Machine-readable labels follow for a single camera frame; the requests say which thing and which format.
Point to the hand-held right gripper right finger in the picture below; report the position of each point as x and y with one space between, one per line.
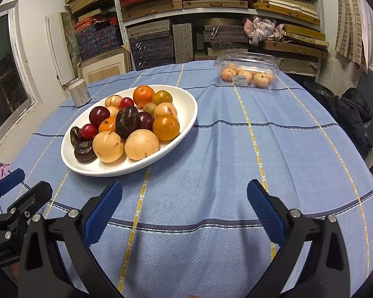
265 214

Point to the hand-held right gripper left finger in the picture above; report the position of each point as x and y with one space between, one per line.
102 214

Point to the dark brown water chestnut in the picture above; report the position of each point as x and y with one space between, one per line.
85 151
126 121
75 135

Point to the white oval plate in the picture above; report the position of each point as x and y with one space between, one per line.
112 169

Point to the tan round pear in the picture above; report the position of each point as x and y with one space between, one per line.
165 110
113 100
141 145
112 111
108 146

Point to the stack of tan flat cases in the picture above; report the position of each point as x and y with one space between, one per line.
214 3

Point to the stack of dark grey boxes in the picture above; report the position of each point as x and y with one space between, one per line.
149 46

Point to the blue checked tablecloth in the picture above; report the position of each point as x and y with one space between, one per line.
251 161

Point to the stack of yellow flat boxes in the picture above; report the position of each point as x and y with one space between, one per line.
301 42

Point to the pale orange persimmon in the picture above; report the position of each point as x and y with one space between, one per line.
261 79
232 65
227 74
245 75

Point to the beige checked curtain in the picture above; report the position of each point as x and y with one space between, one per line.
351 21

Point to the green-yellow mandarin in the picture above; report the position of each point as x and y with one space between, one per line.
162 97

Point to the stack of blue patterned boxes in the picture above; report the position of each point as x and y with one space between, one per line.
96 40

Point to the sliding glass window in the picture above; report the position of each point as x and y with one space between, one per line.
6 68

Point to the black bag on chair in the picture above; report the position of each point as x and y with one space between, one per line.
351 115

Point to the smooth yellow-orange mandarin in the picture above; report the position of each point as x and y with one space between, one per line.
165 127

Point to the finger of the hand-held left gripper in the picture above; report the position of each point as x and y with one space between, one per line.
31 198
9 178

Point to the red cherry tomato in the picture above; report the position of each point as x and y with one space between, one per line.
88 131
126 102

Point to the pink plastic bag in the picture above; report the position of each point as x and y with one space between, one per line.
261 29

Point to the orange mandarin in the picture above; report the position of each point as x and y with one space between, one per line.
107 125
144 95

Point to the small brown kiwi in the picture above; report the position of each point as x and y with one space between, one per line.
149 108

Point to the black round pan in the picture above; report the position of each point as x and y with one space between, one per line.
317 88

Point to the clear plastic clamshell box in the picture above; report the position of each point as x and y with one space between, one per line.
245 60

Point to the white metal shelf rack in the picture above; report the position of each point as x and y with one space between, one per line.
117 0

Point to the white drink can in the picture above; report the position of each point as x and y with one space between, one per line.
79 94

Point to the white leaning board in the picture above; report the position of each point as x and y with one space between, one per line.
54 46

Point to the marbled grey panel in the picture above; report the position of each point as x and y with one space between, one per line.
69 37

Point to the stack of dark brown boxes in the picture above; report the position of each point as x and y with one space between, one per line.
227 37

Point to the framed picture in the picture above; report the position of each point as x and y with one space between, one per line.
102 66

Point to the upright grey patterned box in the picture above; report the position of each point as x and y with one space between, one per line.
183 43

